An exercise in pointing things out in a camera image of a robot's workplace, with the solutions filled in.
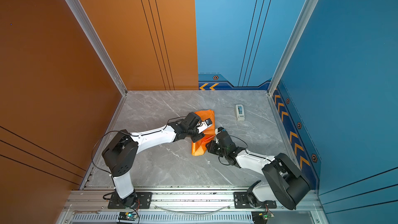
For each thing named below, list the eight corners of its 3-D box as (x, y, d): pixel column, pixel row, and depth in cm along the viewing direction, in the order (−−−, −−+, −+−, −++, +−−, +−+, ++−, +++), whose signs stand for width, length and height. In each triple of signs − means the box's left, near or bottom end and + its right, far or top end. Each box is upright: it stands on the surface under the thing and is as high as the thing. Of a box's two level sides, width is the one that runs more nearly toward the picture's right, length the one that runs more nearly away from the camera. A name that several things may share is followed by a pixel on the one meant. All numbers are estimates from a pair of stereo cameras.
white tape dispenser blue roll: (237, 121, 105) (238, 117, 101) (235, 108, 112) (236, 104, 108) (244, 121, 105) (245, 117, 101) (241, 108, 112) (242, 104, 108)
